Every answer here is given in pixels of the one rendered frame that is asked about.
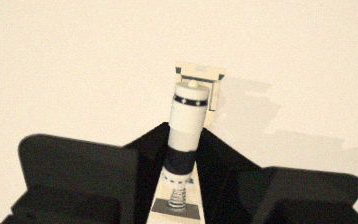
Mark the white and black battery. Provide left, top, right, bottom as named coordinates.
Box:
left=161, top=79, right=210, bottom=189

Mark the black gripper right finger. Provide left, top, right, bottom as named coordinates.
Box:
left=196, top=127, right=358, bottom=224

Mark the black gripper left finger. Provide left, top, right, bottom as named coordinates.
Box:
left=17, top=122, right=170, bottom=224

